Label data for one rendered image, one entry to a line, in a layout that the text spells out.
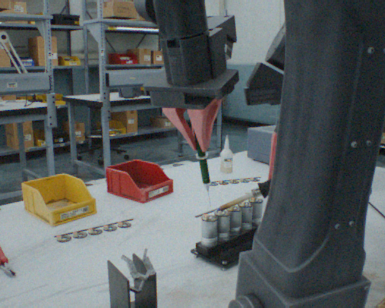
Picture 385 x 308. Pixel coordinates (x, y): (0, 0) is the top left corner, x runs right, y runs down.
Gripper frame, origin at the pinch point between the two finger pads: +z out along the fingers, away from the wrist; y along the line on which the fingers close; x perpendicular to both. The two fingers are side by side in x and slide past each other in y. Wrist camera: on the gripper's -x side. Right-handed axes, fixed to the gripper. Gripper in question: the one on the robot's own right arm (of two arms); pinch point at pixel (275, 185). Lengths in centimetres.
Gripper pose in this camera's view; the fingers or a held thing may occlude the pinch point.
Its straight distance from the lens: 59.3
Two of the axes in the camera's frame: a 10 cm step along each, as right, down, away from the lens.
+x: 8.9, 4.5, 0.8
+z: -4.5, 8.7, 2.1
